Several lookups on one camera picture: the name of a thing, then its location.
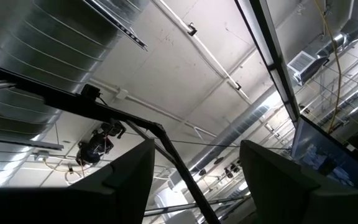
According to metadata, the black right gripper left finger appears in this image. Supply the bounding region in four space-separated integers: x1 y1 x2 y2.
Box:
0 138 156 224

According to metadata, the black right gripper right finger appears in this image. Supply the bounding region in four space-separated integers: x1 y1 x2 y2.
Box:
239 139 358 224

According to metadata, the computer monitor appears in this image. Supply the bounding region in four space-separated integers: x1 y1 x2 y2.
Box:
290 114 358 192

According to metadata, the linear ceiling light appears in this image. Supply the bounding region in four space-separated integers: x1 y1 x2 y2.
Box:
233 0 303 128

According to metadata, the metal strut channel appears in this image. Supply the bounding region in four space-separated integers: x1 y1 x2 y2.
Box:
84 0 149 51

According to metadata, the white ceiling conduit pipe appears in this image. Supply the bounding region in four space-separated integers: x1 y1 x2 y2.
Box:
152 0 253 103

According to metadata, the slim spiral metal duct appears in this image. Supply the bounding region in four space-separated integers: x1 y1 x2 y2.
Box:
166 86 281 187

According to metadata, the black aluminium rig frame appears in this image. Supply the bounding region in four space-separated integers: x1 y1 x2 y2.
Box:
0 60 222 224

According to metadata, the black overhead camera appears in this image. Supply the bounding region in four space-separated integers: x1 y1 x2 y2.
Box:
80 83 103 101

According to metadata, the yellow hanging cable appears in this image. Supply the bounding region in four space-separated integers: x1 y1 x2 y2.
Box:
314 0 343 134

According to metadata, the rectangular duct with vent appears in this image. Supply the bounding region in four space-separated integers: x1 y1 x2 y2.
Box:
286 0 358 86

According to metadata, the large spiral metal duct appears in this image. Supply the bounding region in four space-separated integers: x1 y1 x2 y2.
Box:
0 0 150 189

